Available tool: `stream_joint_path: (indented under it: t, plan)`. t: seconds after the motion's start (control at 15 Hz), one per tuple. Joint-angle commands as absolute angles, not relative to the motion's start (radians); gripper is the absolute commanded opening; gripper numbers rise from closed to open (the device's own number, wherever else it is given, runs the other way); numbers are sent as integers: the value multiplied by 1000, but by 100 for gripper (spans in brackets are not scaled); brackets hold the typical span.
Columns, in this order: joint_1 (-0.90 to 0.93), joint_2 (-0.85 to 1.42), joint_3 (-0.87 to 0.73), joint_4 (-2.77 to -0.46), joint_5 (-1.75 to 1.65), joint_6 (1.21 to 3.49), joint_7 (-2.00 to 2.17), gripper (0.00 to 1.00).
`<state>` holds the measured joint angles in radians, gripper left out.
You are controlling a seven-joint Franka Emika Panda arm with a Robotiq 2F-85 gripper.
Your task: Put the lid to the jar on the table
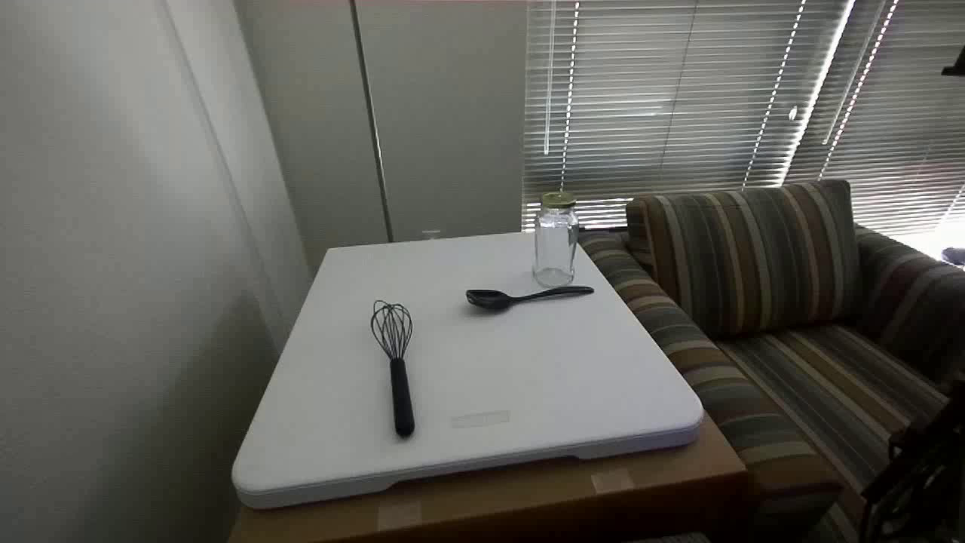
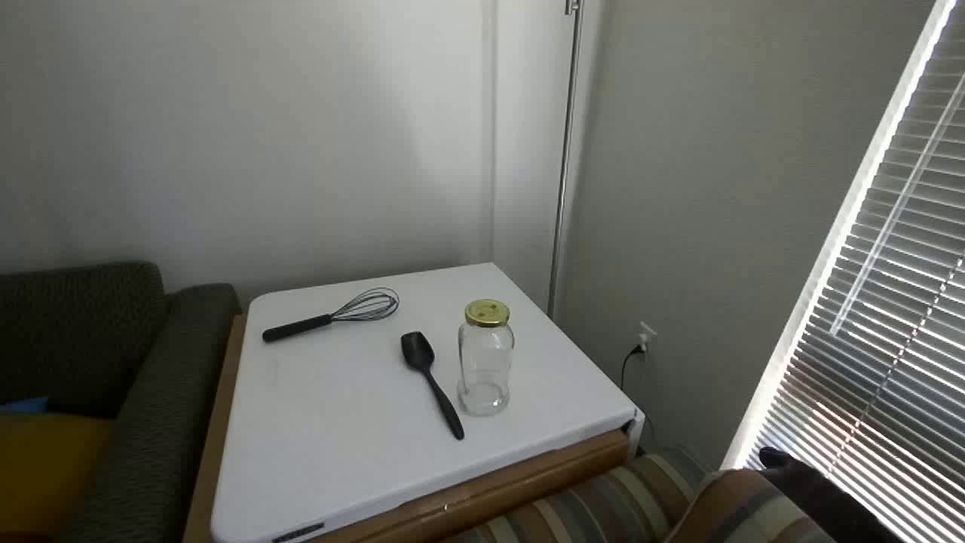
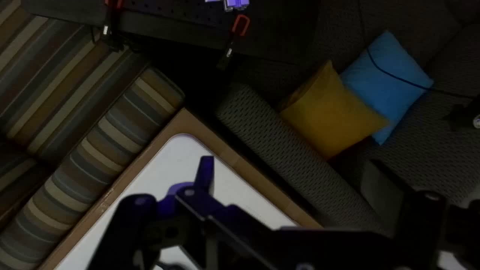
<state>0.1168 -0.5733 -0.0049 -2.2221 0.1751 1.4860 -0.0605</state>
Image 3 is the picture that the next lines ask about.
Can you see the blue cushion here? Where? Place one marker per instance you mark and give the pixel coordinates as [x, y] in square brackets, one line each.
[388, 79]

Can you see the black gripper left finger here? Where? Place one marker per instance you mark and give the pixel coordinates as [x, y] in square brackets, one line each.
[198, 190]

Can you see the yellow cushion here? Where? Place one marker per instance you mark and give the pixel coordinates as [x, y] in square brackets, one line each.
[328, 115]

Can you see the dark grey sofa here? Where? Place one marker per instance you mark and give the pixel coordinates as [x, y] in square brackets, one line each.
[435, 145]

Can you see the striped upholstered seat cushion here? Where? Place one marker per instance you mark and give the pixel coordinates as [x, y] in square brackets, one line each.
[72, 115]

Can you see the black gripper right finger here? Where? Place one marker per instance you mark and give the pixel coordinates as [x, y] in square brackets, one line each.
[394, 201]

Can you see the wooden side table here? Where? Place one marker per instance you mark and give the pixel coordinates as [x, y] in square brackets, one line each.
[172, 157]

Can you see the red handled clamp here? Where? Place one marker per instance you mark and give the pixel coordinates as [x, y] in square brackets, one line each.
[112, 9]
[237, 31]

